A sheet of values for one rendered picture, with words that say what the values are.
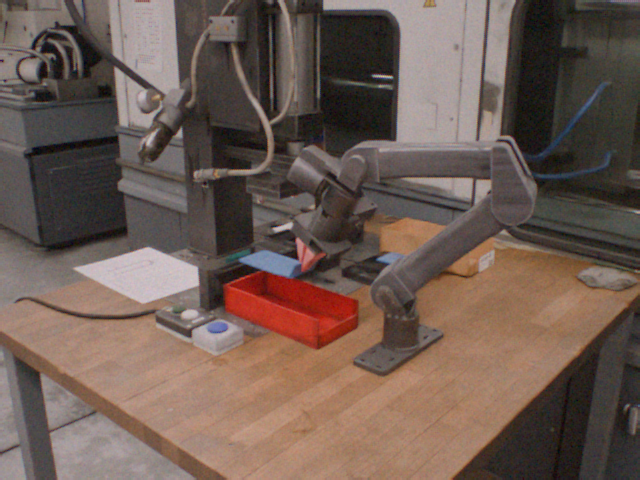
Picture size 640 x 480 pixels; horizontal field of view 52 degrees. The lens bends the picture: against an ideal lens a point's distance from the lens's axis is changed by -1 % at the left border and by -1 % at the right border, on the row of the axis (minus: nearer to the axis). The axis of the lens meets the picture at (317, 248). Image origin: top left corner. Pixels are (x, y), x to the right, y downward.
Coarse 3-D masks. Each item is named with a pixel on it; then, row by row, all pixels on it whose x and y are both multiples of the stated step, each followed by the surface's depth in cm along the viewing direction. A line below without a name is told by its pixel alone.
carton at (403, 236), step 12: (384, 228) 164; (396, 228) 169; (408, 228) 173; (420, 228) 170; (432, 228) 168; (384, 240) 165; (396, 240) 162; (408, 240) 160; (420, 240) 157; (492, 240) 158; (408, 252) 161; (480, 252) 161; (492, 252) 158; (456, 264) 152; (468, 264) 150; (480, 264) 155; (492, 264) 160; (468, 276) 151
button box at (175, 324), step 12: (36, 300) 138; (72, 312) 132; (144, 312) 132; (156, 312) 127; (168, 312) 127; (204, 312) 127; (156, 324) 128; (168, 324) 125; (180, 324) 122; (192, 324) 122; (204, 324) 123; (180, 336) 123
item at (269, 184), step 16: (240, 144) 159; (256, 144) 158; (288, 144) 144; (256, 160) 149; (288, 160) 142; (256, 176) 143; (272, 176) 143; (256, 192) 142; (272, 192) 139; (288, 192) 140; (304, 192) 144
